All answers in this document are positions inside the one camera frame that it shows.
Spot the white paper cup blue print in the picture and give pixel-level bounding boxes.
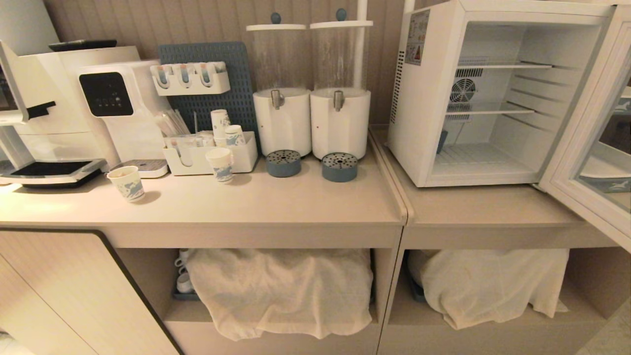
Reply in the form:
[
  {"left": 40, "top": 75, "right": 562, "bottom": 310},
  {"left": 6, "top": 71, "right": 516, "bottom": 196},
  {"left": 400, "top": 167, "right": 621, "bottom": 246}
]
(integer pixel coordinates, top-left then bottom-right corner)
[
  {"left": 225, "top": 125, "right": 246, "bottom": 147},
  {"left": 205, "top": 147, "right": 234, "bottom": 184},
  {"left": 106, "top": 166, "right": 146, "bottom": 204}
]

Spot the white mini fridge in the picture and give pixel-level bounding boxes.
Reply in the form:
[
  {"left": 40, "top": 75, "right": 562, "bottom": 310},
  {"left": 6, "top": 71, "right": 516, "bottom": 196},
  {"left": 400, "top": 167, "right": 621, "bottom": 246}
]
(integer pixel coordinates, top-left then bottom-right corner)
[{"left": 386, "top": 0, "right": 618, "bottom": 188}]

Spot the white glass fridge door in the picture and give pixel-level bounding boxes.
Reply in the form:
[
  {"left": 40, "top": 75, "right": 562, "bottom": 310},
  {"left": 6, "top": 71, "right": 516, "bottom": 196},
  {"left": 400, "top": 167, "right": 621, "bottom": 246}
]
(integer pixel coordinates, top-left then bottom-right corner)
[{"left": 537, "top": 5, "right": 631, "bottom": 253}]

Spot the round blue drip tray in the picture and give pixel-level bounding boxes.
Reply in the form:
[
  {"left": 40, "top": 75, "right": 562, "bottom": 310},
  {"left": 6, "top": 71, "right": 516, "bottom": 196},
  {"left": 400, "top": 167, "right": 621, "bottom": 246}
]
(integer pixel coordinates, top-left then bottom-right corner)
[
  {"left": 321, "top": 152, "right": 359, "bottom": 183},
  {"left": 266, "top": 149, "right": 302, "bottom": 178}
]

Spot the white beverage dispenser clear tank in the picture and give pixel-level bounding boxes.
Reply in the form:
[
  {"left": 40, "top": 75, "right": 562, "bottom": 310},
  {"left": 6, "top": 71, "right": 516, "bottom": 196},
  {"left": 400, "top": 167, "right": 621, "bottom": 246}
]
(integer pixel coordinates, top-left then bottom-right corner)
[
  {"left": 246, "top": 12, "right": 313, "bottom": 158},
  {"left": 310, "top": 8, "right": 374, "bottom": 161}
]

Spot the stack of paper cups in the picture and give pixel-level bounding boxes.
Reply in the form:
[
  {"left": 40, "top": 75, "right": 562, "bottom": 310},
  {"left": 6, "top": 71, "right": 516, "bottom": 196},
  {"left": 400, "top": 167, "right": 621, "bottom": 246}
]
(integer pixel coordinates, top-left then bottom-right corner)
[{"left": 210, "top": 109, "right": 231, "bottom": 147}]

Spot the white condiment organizer box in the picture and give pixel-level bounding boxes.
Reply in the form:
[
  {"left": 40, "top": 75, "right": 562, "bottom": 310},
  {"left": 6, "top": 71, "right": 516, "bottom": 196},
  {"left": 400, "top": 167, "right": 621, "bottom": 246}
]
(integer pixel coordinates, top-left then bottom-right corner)
[{"left": 163, "top": 130, "right": 258, "bottom": 177}]

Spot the blue pegboard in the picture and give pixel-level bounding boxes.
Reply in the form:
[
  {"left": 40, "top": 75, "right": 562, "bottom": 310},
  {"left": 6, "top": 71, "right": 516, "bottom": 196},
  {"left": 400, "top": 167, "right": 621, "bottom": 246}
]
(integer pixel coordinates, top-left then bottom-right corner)
[{"left": 157, "top": 41, "right": 258, "bottom": 141}]

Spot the white wooden counter cabinet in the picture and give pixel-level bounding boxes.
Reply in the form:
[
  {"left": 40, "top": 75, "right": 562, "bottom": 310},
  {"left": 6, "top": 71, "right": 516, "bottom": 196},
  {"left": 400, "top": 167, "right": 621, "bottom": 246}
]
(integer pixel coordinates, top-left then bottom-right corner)
[
  {"left": 0, "top": 129, "right": 409, "bottom": 355},
  {"left": 370, "top": 127, "right": 631, "bottom": 355}
]

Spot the white cloth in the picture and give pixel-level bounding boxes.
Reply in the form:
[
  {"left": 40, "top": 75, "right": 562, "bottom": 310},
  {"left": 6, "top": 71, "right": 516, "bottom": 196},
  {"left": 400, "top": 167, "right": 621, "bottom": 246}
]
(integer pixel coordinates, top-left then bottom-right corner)
[
  {"left": 407, "top": 248, "right": 570, "bottom": 330},
  {"left": 186, "top": 248, "right": 374, "bottom": 342}
]

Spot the white pegboard holder tray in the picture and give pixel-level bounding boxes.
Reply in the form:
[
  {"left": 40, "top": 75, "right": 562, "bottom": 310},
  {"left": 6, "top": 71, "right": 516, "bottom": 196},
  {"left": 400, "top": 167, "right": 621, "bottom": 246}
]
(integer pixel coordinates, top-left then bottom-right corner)
[{"left": 150, "top": 61, "right": 231, "bottom": 97}]

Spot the white ceramic cups stack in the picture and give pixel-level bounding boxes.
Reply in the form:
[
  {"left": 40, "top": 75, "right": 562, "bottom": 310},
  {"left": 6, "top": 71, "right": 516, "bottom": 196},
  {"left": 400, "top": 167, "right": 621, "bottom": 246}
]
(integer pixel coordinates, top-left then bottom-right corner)
[{"left": 175, "top": 248, "right": 194, "bottom": 295}]

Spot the white water dispenser black panel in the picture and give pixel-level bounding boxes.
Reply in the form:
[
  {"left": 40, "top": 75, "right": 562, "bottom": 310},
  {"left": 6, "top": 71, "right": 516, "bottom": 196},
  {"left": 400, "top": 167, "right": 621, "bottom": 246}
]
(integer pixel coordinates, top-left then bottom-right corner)
[{"left": 77, "top": 60, "right": 172, "bottom": 179}]

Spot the white coffee machine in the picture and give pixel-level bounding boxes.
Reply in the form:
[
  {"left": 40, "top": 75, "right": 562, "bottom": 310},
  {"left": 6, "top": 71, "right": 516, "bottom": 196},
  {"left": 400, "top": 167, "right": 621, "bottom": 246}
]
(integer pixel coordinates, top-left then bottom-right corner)
[{"left": 0, "top": 45, "right": 141, "bottom": 188}]

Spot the black tray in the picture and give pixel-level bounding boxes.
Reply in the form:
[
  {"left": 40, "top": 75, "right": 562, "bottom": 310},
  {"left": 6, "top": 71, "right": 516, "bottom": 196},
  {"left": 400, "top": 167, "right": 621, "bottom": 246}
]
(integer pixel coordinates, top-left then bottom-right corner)
[{"left": 48, "top": 39, "right": 118, "bottom": 52}]

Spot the wire fridge shelf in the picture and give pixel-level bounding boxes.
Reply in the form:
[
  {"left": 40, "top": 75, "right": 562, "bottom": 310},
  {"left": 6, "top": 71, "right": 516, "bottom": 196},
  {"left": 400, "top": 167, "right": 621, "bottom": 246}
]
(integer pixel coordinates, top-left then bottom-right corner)
[
  {"left": 445, "top": 102, "right": 536, "bottom": 117},
  {"left": 456, "top": 56, "right": 554, "bottom": 70}
]

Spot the white appliance with black handle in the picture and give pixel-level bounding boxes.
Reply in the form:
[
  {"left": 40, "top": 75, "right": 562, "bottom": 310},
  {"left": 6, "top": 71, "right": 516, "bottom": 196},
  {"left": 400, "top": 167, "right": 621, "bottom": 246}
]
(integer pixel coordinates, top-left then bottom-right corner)
[{"left": 0, "top": 40, "right": 57, "bottom": 126}]

